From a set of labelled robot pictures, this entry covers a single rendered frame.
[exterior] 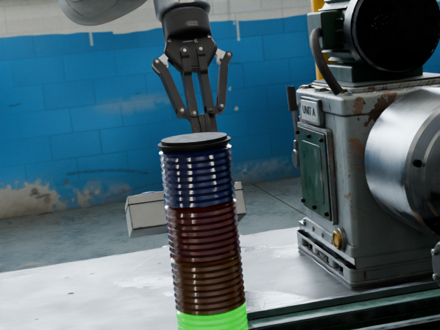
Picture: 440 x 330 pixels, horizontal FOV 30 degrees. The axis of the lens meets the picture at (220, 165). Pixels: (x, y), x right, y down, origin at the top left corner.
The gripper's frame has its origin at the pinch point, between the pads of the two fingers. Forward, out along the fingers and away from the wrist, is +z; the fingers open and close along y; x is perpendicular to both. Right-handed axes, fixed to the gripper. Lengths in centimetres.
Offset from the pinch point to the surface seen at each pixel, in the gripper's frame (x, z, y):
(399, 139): 1.1, 3.8, 31.3
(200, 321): -52, 30, -13
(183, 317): -51, 29, -14
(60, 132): 503, -160, -14
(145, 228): -3.1, 13.0, -11.5
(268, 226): 395, -47, 108
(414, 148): -3.1, 6.5, 31.5
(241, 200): -3.5, 11.0, 2.9
